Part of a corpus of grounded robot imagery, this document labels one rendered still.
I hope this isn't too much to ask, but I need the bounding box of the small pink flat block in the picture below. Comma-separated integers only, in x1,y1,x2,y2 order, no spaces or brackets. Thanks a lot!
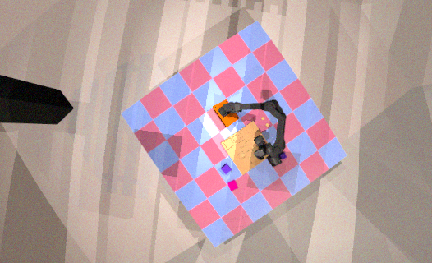
228,179,238,191

